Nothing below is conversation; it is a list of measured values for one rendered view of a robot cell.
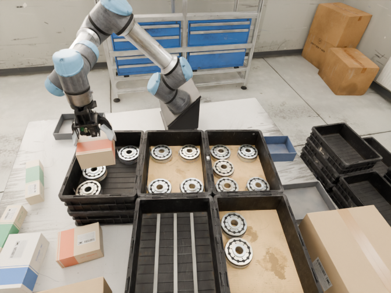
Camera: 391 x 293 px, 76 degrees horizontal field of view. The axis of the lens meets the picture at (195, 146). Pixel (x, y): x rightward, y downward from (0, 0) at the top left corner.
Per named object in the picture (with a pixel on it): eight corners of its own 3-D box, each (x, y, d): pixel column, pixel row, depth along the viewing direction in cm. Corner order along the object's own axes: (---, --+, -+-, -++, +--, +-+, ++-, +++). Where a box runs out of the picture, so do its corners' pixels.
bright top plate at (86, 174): (86, 162, 119) (86, 161, 118) (107, 162, 119) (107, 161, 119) (80, 179, 112) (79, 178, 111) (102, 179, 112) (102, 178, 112)
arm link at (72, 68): (85, 47, 72) (74, 60, 66) (94, 81, 79) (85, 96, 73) (57, 45, 72) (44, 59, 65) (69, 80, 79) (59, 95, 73)
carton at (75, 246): (102, 230, 111) (98, 221, 106) (103, 256, 103) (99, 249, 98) (63, 240, 107) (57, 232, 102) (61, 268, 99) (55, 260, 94)
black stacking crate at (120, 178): (89, 147, 132) (84, 131, 124) (146, 147, 134) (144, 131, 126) (67, 214, 104) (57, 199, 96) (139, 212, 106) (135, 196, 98)
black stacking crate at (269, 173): (202, 146, 137) (204, 130, 129) (255, 146, 139) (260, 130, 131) (210, 210, 108) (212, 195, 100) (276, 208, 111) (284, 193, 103)
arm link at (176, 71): (175, 81, 145) (89, 7, 110) (195, 65, 138) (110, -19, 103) (176, 95, 137) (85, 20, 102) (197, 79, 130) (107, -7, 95)
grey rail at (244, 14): (99, 20, 247) (98, 15, 244) (256, 15, 282) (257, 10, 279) (98, 24, 241) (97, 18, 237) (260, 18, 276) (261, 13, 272)
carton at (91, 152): (84, 140, 102) (79, 126, 97) (114, 136, 105) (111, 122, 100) (81, 169, 91) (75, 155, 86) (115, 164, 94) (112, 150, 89)
